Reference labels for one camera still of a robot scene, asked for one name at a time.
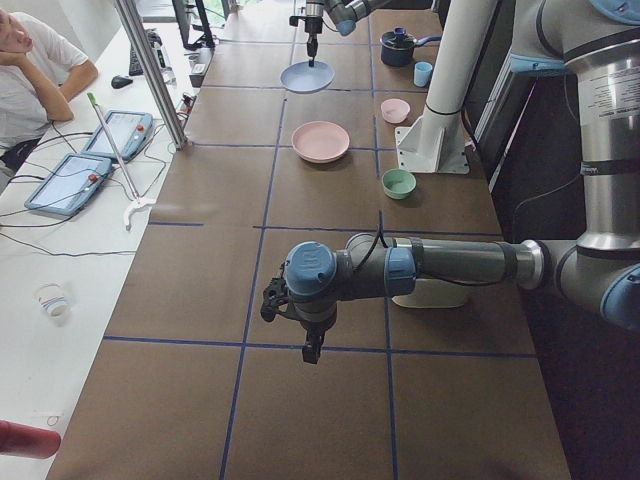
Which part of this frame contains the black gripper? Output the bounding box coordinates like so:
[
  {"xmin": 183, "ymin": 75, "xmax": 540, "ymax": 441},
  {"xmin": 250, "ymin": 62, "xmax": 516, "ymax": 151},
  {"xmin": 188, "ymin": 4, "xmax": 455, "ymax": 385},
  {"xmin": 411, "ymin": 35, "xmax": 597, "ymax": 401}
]
[
  {"xmin": 289, "ymin": 15, "xmax": 323, "ymax": 68},
  {"xmin": 260, "ymin": 273, "xmax": 337, "ymax": 364}
]

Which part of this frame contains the blue plate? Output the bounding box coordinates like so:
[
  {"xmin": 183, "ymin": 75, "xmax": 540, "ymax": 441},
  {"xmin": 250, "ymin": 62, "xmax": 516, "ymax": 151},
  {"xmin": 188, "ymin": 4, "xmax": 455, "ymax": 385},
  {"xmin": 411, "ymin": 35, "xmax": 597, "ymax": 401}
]
[{"xmin": 280, "ymin": 60, "xmax": 335, "ymax": 94}]

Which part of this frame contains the pink plate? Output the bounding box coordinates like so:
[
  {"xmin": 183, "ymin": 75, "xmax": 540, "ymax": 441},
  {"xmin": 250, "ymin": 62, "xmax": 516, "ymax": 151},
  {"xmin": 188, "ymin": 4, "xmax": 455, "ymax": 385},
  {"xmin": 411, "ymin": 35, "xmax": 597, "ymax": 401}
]
[{"xmin": 291, "ymin": 121, "xmax": 350, "ymax": 164}]

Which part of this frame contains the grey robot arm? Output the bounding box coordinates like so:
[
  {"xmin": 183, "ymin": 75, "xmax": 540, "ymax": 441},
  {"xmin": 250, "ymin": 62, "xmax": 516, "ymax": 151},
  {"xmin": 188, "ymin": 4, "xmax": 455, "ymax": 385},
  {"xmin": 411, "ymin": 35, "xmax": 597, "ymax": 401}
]
[
  {"xmin": 260, "ymin": 1, "xmax": 639, "ymax": 363},
  {"xmin": 289, "ymin": 0, "xmax": 390, "ymax": 67}
]

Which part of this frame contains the dark blue saucepan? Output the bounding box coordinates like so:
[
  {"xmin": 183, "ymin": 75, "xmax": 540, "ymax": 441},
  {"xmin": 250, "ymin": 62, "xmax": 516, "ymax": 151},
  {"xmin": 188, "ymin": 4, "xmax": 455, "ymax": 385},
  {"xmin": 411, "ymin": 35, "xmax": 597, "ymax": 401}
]
[{"xmin": 380, "ymin": 27, "xmax": 442, "ymax": 67}]

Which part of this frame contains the pink bowl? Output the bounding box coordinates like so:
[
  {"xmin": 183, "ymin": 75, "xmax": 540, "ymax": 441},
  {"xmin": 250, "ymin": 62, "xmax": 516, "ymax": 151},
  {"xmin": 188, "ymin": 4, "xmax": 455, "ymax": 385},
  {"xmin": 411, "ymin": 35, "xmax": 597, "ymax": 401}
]
[{"xmin": 380, "ymin": 98, "xmax": 411, "ymax": 124}]

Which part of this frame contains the light blue cup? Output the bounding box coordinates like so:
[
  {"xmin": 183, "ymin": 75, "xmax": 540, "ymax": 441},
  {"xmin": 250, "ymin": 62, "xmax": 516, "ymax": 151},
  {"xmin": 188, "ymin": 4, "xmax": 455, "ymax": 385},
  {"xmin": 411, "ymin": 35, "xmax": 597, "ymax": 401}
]
[{"xmin": 413, "ymin": 61, "xmax": 433, "ymax": 87}]

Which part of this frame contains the cream white toaster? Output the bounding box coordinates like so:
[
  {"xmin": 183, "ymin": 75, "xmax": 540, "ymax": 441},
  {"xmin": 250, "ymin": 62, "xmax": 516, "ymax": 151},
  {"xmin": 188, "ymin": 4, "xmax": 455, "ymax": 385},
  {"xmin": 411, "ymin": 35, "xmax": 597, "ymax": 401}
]
[{"xmin": 392, "ymin": 279, "xmax": 470, "ymax": 309}]

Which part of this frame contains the green bowl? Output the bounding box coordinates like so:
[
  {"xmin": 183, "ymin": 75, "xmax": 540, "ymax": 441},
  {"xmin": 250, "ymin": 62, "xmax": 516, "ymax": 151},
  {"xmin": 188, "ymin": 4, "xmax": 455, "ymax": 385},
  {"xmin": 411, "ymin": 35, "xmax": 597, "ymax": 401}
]
[{"xmin": 381, "ymin": 168, "xmax": 417, "ymax": 200}]

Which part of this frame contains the black keyboard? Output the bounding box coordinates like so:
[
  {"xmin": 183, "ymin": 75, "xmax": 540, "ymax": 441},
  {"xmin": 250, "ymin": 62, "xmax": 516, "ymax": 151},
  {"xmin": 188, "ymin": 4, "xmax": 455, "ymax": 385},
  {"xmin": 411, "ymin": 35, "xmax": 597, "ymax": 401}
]
[{"xmin": 128, "ymin": 46, "xmax": 143, "ymax": 77}]

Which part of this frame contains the blue teach pendant far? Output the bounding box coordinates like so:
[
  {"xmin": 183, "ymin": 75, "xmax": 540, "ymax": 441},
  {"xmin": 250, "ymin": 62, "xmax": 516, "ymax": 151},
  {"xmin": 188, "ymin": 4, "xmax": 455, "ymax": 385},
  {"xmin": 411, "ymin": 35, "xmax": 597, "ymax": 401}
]
[{"xmin": 82, "ymin": 110, "xmax": 153, "ymax": 163}]

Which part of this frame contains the blue teach pendant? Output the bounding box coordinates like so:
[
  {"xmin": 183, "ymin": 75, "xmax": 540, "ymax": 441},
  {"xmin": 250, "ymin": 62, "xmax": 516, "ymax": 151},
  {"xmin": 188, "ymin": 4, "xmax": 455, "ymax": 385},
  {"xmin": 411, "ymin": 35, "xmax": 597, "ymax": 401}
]
[
  {"xmin": 82, "ymin": 110, "xmax": 153, "ymax": 163},
  {"xmin": 24, "ymin": 154, "xmax": 112, "ymax": 217}
]

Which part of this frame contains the black computer mouse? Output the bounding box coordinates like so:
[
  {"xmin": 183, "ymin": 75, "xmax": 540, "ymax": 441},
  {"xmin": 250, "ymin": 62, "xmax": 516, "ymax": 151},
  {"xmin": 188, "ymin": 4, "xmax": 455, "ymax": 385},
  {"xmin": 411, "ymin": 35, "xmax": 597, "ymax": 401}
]
[{"xmin": 110, "ymin": 75, "xmax": 133, "ymax": 90}]

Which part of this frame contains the white reacher grabber tool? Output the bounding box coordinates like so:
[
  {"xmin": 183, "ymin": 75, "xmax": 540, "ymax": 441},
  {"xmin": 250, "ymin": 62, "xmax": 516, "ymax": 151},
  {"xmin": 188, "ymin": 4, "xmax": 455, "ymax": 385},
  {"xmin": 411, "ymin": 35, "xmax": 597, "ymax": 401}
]
[{"xmin": 87, "ymin": 92, "xmax": 156, "ymax": 232}]

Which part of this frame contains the paper cup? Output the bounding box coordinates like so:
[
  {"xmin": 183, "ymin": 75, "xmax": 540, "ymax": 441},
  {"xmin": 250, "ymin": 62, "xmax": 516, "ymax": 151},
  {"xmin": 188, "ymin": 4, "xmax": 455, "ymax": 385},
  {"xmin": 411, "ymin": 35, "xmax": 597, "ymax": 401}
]
[{"xmin": 34, "ymin": 283, "xmax": 69, "ymax": 318}]

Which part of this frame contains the seated person in white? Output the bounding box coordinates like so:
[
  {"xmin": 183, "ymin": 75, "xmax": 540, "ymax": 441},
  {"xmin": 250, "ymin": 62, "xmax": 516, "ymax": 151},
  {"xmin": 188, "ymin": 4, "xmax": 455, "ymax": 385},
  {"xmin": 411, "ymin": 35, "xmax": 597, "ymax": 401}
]
[{"xmin": 1, "ymin": 10, "xmax": 98, "ymax": 173}]

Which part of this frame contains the blue teach pendant near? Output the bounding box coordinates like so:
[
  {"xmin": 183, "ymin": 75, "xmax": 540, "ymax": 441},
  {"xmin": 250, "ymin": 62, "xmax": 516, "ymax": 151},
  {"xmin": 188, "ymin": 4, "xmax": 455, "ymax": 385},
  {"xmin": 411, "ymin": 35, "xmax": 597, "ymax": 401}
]
[{"xmin": 24, "ymin": 154, "xmax": 112, "ymax": 217}]

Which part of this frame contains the red cylinder object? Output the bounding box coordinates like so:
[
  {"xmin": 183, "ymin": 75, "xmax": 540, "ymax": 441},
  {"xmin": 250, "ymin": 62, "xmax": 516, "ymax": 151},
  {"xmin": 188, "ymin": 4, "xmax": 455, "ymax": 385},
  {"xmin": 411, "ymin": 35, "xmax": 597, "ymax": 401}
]
[{"xmin": 1, "ymin": 420, "xmax": 61, "ymax": 459}]

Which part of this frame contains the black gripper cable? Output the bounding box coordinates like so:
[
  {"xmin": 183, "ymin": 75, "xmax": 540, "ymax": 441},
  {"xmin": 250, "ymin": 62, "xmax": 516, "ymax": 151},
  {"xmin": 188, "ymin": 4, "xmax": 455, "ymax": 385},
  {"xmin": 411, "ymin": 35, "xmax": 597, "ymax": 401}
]
[{"xmin": 349, "ymin": 212, "xmax": 501, "ymax": 287}]

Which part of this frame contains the aluminium frame post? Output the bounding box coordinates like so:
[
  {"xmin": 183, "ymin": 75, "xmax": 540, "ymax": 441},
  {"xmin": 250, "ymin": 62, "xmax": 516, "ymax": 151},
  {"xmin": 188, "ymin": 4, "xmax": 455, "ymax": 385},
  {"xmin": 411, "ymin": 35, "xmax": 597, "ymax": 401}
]
[{"xmin": 115, "ymin": 0, "xmax": 188, "ymax": 151}]

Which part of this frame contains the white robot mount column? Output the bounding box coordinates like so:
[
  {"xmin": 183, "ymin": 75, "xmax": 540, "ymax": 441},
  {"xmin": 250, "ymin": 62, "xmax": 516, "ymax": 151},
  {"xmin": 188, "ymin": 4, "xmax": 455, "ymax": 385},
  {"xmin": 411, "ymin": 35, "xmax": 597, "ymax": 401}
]
[{"xmin": 396, "ymin": 0, "xmax": 497, "ymax": 175}]

